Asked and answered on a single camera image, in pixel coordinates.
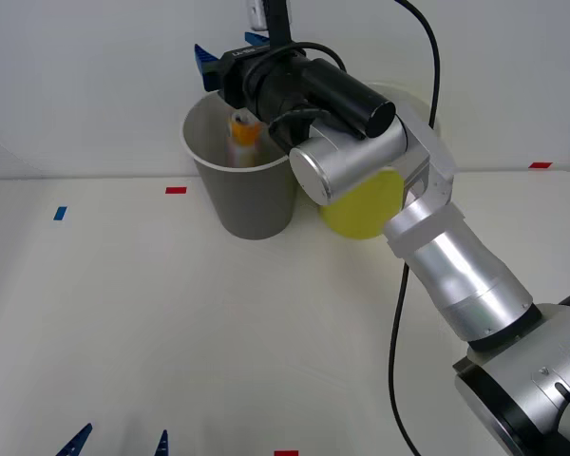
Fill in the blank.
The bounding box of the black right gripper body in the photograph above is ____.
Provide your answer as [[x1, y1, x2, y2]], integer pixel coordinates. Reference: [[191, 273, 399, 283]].
[[216, 43, 279, 115]]

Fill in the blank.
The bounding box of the orange and white drink can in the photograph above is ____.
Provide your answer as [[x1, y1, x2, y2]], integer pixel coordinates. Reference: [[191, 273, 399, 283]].
[[224, 111, 261, 168]]

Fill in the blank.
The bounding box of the grey plastic waste bin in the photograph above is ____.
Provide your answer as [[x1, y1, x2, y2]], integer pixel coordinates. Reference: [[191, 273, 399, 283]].
[[179, 89, 299, 241]]

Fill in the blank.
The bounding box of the yellow-green plastic waste bin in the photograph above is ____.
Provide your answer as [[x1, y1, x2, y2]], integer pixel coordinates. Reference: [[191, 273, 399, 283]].
[[313, 81, 441, 241]]

